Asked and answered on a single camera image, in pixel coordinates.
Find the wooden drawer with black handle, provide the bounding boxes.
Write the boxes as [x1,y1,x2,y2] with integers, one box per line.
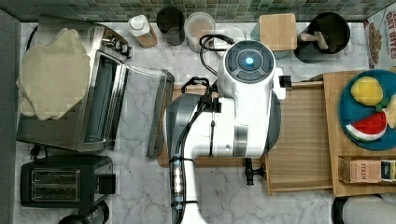
[244,80,333,196]

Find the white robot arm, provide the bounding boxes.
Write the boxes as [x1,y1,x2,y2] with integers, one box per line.
[163,40,281,224]

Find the stainless toaster oven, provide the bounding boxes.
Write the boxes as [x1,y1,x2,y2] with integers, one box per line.
[17,15,175,158]

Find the glass cereal jar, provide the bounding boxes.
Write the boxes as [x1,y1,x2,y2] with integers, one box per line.
[184,12,216,53]

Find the dark grey canister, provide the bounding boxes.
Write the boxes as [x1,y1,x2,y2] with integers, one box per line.
[156,7,185,46]

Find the white cap spice bottle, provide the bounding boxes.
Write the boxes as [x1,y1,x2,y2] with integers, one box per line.
[128,15,158,48]

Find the teal canister with wooden lid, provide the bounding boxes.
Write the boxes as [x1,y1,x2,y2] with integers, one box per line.
[250,13,297,60]

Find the wooden utensil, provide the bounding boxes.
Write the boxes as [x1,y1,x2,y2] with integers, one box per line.
[300,31,329,49]

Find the black round pot lid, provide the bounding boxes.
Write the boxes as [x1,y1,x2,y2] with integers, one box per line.
[58,202,109,224]

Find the beige folded towel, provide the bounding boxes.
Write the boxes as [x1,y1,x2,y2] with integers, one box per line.
[17,28,91,120]

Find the blue plate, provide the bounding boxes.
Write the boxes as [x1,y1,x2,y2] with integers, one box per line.
[338,69,396,151]

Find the black two-slot toaster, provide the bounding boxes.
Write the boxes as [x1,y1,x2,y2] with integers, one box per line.
[20,155,116,208]

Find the black utensil holder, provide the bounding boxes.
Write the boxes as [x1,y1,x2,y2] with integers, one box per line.
[293,12,350,63]

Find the wooden tea box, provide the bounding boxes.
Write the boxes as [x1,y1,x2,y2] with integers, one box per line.
[338,158,395,184]

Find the black paper towel holder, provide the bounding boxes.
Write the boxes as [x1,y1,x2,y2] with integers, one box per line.
[331,194,383,224]

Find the yellow toy lemon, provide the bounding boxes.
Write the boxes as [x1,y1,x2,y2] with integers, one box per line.
[350,77,384,105]

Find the toy watermelon slice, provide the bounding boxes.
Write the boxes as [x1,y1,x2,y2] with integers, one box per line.
[345,111,388,142]

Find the cereal box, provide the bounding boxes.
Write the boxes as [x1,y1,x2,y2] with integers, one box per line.
[363,3,396,68]

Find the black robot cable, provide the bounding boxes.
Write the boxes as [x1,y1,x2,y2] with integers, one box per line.
[199,34,235,77]

